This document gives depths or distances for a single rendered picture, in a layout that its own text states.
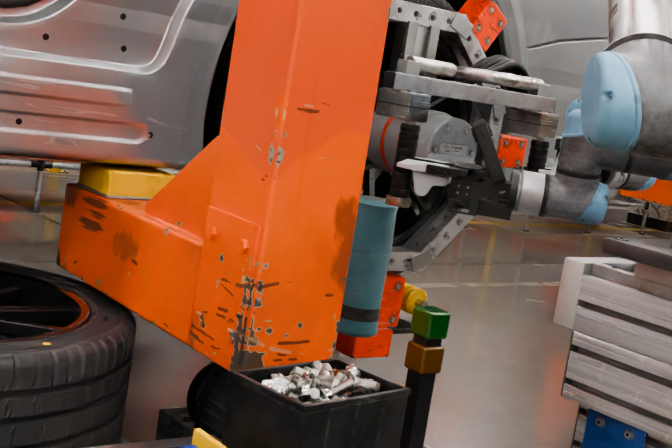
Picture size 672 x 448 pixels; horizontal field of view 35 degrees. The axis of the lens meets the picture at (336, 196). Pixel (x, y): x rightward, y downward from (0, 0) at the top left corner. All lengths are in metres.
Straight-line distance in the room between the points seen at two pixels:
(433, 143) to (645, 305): 0.75
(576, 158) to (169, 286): 0.71
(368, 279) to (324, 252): 0.47
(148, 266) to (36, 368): 0.27
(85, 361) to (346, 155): 0.50
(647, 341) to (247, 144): 0.60
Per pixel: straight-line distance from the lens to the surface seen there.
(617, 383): 1.38
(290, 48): 1.44
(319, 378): 1.40
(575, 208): 1.85
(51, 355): 1.59
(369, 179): 2.23
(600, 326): 1.39
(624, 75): 1.28
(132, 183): 1.93
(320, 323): 1.55
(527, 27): 2.48
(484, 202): 1.86
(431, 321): 1.47
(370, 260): 1.97
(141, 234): 1.77
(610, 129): 1.28
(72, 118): 1.87
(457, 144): 2.03
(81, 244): 1.97
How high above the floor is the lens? 0.97
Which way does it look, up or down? 7 degrees down
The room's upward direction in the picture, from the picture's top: 9 degrees clockwise
